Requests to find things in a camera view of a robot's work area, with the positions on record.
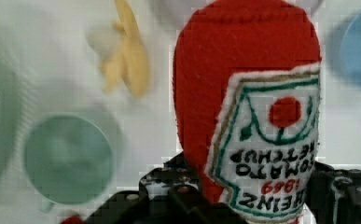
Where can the yellow plush banana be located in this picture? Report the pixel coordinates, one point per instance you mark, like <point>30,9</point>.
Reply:
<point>128,63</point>

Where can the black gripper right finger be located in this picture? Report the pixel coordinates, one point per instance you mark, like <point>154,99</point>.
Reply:
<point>334,195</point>

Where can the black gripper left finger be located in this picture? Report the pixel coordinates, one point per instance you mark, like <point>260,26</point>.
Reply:
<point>170,194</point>

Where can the green cup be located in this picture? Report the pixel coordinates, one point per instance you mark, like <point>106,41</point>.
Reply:
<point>68,160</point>

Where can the red plush ketchup bottle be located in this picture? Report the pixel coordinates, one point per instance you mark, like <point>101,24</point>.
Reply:
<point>246,99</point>

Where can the red strawberry toy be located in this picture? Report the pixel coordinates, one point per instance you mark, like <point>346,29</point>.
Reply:
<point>72,220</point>

